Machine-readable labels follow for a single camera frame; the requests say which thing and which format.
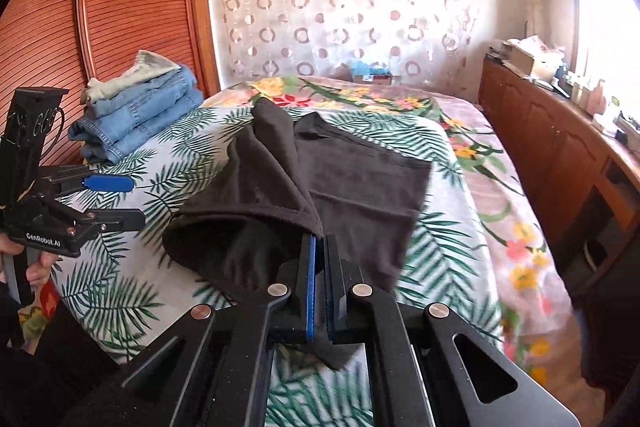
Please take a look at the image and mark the black shorts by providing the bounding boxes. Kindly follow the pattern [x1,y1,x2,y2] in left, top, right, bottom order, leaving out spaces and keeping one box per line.
[162,97,434,371]

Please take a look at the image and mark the person's left hand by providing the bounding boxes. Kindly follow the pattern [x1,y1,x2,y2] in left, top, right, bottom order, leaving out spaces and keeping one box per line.
[0,232,60,287]

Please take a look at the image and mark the folded dark blue jeans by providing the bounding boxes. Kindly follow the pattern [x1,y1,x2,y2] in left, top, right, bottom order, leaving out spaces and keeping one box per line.
[67,87,204,165]

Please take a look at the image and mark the palm leaf print bedsheet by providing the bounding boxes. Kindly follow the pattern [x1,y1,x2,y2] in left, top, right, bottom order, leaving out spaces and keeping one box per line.
[49,103,504,427]

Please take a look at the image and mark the floral pink blanket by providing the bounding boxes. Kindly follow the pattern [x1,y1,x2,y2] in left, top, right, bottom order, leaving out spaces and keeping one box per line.
[206,77,580,392]

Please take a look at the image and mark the folded grey-green pants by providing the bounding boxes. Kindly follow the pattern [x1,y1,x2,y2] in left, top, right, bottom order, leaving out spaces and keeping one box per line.
[80,50,180,105]

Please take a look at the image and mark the folded light blue jeans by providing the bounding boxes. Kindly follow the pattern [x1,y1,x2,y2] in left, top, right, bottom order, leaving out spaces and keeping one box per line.
[86,66,196,118]

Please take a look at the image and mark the wooden louvered wardrobe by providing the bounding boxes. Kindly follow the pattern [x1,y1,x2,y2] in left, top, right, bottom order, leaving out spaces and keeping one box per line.
[0,0,222,168]

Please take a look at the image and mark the wooden sideboard cabinet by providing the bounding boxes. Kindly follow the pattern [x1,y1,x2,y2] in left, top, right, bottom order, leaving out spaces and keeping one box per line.
[478,55,639,268]

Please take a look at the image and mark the circle pattern sheer curtain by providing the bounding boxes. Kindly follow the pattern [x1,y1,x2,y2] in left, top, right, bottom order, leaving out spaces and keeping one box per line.
[210,0,480,83]

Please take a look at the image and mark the blue bag in box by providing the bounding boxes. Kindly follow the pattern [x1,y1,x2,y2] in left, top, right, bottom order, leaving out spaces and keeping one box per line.
[348,61,393,86]

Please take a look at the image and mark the cardboard box on cabinet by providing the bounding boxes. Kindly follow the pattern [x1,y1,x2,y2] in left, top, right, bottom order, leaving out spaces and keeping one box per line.
[506,36,564,80]

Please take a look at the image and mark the window with wooden frame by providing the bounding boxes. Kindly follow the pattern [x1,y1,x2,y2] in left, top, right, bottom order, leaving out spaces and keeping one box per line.
[575,0,639,112]

